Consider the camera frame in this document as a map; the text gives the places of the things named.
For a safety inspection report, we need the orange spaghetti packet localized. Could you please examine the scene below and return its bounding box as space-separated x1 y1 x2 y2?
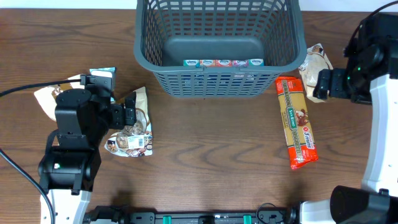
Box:
275 76 318 170

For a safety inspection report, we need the blue tissue multipack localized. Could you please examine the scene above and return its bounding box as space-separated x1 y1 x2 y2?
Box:
181 58 270 80

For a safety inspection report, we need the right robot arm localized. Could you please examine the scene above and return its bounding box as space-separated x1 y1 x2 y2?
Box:
296 11 397 223

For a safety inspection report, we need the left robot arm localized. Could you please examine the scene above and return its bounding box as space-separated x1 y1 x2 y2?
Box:
38 75 136 223

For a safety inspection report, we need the teal snack packet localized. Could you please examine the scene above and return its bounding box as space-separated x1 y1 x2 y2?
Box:
90 67 117 103

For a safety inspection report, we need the white brown snack bag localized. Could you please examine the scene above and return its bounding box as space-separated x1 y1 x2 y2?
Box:
298 43 333 103

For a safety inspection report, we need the cookie bag with barcode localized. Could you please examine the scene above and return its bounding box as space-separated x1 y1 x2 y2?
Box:
104 87 153 157

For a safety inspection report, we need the brown white coffee bag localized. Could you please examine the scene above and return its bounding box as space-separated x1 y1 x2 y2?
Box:
34 82 84 121

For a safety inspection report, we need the grey plastic basket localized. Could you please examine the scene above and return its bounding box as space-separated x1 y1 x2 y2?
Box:
134 0 307 98

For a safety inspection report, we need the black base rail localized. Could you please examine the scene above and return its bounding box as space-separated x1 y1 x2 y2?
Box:
82 203 300 224

